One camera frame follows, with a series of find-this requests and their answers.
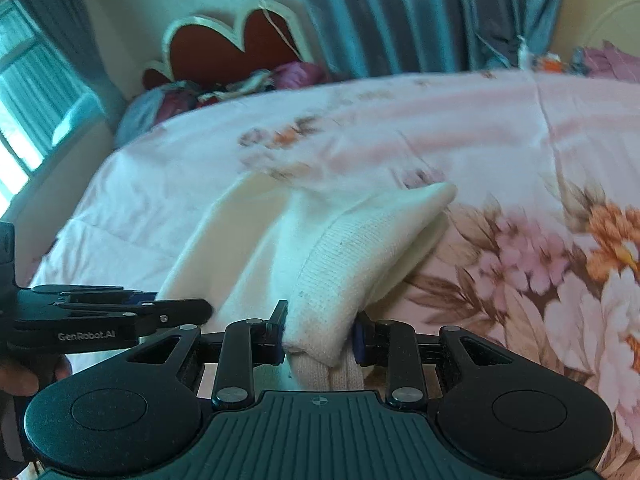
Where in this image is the white knit sweater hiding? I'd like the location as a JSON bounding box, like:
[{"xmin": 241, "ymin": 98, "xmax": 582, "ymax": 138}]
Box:
[{"xmin": 158, "ymin": 174, "xmax": 457, "ymax": 390}]

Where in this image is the red heart-shaped headboard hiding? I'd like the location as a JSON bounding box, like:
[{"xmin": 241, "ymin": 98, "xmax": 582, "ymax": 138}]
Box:
[{"xmin": 141, "ymin": 0, "xmax": 314, "ymax": 90}]

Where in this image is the window with sheer curtain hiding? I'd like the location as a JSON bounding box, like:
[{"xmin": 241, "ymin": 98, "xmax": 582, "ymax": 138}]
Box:
[{"xmin": 1, "ymin": 0, "xmax": 126, "ymax": 210}]

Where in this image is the pink floral bed sheet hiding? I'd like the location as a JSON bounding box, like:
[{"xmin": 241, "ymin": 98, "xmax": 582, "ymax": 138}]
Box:
[{"xmin": 34, "ymin": 70, "xmax": 639, "ymax": 479}]

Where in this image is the blue curtain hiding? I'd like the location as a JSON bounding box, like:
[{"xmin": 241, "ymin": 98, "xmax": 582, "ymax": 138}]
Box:
[{"xmin": 304, "ymin": 0, "xmax": 562, "ymax": 78}]

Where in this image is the left hand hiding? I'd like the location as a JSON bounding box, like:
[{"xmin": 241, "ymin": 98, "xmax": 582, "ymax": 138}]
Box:
[{"xmin": 0, "ymin": 356, "xmax": 72, "ymax": 396}]

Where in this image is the purple quilted blanket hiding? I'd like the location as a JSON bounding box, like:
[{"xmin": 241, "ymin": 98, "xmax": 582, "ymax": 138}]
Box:
[{"xmin": 570, "ymin": 41, "xmax": 640, "ymax": 84}]

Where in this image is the white hanging cable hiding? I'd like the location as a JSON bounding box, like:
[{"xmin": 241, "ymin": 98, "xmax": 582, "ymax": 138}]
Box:
[{"xmin": 221, "ymin": 0, "xmax": 304, "ymax": 59}]

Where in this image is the orange small item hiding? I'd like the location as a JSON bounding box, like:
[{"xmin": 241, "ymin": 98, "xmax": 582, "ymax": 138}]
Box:
[{"xmin": 532, "ymin": 53, "xmax": 568, "ymax": 74}]

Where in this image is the cream round footboard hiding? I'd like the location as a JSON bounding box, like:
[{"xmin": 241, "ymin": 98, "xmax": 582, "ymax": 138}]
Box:
[{"xmin": 549, "ymin": 0, "xmax": 639, "ymax": 61}]

